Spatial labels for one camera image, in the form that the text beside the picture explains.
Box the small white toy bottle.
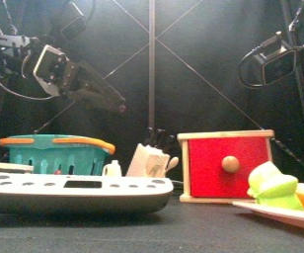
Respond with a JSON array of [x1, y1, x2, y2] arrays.
[[102, 159, 123, 178]]

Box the white knife block black knives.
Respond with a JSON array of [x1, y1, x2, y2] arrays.
[[126, 126, 178, 179]]

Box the wooden toy spoon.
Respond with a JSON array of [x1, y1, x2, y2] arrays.
[[164, 156, 181, 174]]

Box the white toy kitchen scale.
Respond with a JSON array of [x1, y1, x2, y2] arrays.
[[0, 172, 174, 215]]

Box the green toy vegetable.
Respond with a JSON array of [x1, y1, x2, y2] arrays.
[[246, 160, 304, 211]]

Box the white plate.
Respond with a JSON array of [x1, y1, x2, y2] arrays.
[[232, 201, 304, 232]]

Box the black looped cable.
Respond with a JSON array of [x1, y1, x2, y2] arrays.
[[237, 48, 265, 90]]

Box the grey looped cable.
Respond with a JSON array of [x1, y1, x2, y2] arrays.
[[0, 70, 54, 102]]

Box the vertical metal frame pole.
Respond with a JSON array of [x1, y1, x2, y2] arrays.
[[148, 0, 157, 131]]

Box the teal basket orange handles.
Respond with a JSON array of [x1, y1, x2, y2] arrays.
[[0, 133, 117, 176]]

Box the red drawer wooden frame box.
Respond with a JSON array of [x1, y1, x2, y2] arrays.
[[176, 128, 276, 205]]

